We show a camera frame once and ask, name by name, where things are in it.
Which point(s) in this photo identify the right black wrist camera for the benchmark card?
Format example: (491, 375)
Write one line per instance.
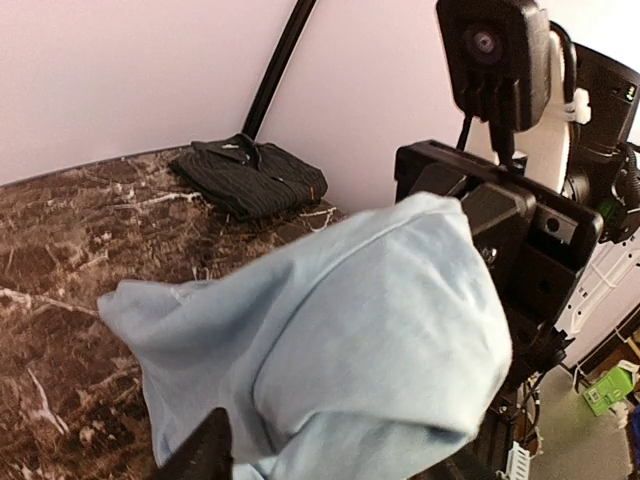
(498, 55)

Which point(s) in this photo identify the green box in background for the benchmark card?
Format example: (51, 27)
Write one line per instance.
(612, 387)

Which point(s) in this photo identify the right black frame post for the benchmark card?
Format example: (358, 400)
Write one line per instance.
(277, 65)

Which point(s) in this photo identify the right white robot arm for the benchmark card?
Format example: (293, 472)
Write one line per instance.
(542, 170)

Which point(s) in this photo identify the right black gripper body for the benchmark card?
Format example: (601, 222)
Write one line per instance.
(535, 242)

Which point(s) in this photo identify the black pinstriped shirt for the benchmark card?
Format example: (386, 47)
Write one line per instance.
(249, 180)

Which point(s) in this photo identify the light blue garment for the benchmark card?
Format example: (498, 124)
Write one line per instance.
(369, 350)

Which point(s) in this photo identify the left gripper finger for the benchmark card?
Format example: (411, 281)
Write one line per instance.
(206, 454)

